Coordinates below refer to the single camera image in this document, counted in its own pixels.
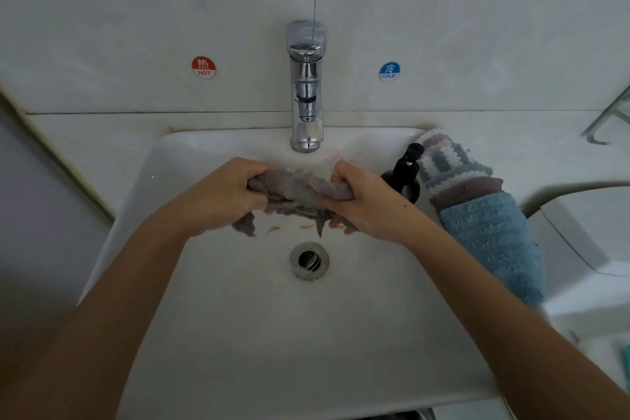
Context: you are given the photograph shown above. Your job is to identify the chrome faucet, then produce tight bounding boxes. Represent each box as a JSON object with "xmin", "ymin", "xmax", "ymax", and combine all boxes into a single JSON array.
[{"xmin": 285, "ymin": 20, "xmax": 328, "ymax": 154}]

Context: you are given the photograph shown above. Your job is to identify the black pump soap bottle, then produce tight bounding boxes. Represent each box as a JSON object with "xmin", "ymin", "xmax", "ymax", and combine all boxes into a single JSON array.
[{"xmin": 381, "ymin": 142, "xmax": 427, "ymax": 205}]

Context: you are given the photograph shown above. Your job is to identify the person's left hand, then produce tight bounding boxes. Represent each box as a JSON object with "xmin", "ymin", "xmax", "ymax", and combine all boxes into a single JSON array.
[{"xmin": 162, "ymin": 157, "xmax": 272, "ymax": 237}]

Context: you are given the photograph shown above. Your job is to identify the person's right hand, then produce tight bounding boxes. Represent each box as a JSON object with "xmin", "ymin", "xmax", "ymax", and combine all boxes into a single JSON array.
[{"xmin": 315, "ymin": 159, "xmax": 444, "ymax": 257}]

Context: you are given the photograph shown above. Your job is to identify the grey yellow striped cloth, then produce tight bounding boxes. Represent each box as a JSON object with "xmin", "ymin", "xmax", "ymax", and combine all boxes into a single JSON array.
[{"xmin": 418, "ymin": 134, "xmax": 494, "ymax": 194}]

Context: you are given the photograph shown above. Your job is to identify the red round sticker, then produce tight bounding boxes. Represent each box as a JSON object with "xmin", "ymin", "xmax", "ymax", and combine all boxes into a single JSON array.
[{"xmin": 191, "ymin": 55, "xmax": 219, "ymax": 80}]

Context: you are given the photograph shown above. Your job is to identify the white ceramic sink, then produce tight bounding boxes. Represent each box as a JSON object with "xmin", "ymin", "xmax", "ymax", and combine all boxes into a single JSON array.
[{"xmin": 79, "ymin": 126, "xmax": 553, "ymax": 420}]

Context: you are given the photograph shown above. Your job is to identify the white toilet tank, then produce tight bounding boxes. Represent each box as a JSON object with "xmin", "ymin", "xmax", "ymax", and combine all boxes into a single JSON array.
[{"xmin": 526, "ymin": 186, "xmax": 630, "ymax": 337}]

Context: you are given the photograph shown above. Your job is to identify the white toilet lid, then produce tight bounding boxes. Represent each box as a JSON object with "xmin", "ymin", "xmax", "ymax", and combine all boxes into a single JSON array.
[{"xmin": 581, "ymin": 336, "xmax": 630, "ymax": 420}]

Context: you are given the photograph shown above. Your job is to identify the pink white striped cloth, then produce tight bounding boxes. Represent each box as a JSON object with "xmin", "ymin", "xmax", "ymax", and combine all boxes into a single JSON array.
[{"xmin": 423, "ymin": 129, "xmax": 461, "ymax": 147}]

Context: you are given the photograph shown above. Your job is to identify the blue stained cloth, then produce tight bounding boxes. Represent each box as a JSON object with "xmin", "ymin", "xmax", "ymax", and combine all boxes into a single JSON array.
[{"xmin": 438, "ymin": 191, "xmax": 547, "ymax": 310}]

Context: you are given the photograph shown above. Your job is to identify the grey stained cloth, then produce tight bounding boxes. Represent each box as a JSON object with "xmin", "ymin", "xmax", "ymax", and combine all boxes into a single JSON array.
[{"xmin": 231, "ymin": 165, "xmax": 358, "ymax": 239}]

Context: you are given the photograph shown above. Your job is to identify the metal wall shelf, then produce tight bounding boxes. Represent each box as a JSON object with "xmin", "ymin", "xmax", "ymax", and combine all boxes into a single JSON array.
[{"xmin": 585, "ymin": 85, "xmax": 630, "ymax": 145}]

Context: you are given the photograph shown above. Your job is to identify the blue round sticker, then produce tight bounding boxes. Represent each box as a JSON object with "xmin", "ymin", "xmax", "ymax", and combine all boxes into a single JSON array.
[{"xmin": 378, "ymin": 60, "xmax": 403, "ymax": 83}]

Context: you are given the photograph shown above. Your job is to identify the person's right forearm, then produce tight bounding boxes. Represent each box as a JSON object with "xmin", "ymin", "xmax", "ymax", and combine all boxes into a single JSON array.
[{"xmin": 408, "ymin": 228, "xmax": 630, "ymax": 420}]

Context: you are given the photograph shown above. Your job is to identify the person's left forearm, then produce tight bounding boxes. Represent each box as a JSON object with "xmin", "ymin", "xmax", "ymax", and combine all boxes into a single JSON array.
[{"xmin": 0, "ymin": 213, "xmax": 193, "ymax": 420}]

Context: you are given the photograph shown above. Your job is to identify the metal sink drain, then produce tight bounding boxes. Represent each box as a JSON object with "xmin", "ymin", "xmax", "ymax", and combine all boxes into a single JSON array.
[{"xmin": 289, "ymin": 241, "xmax": 332, "ymax": 282}]

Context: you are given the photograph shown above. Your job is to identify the gray patterned trousers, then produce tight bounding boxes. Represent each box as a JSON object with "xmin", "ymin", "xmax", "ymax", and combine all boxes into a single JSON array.
[{"xmin": 354, "ymin": 409, "xmax": 436, "ymax": 420}]

